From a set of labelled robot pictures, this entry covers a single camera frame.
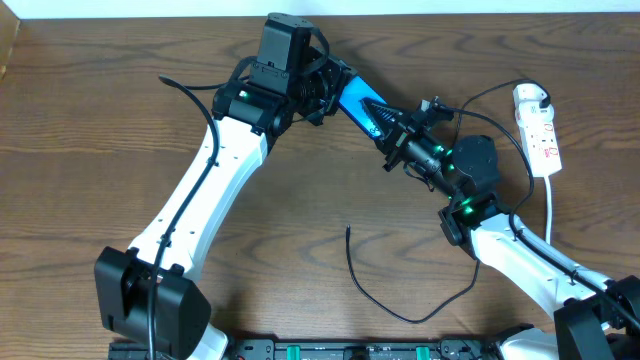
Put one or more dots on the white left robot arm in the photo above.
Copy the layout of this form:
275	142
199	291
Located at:
148	293

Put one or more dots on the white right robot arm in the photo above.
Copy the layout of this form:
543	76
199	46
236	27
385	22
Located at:
595	317

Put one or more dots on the blue Galaxy smartphone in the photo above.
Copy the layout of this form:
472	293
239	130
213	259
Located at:
352	104

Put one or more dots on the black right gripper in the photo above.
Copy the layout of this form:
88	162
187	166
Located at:
400	134

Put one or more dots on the white power strip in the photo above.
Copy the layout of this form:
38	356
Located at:
541	148

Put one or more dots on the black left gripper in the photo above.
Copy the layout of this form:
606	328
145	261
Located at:
330	87

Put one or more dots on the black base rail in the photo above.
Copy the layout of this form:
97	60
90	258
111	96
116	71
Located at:
263	349

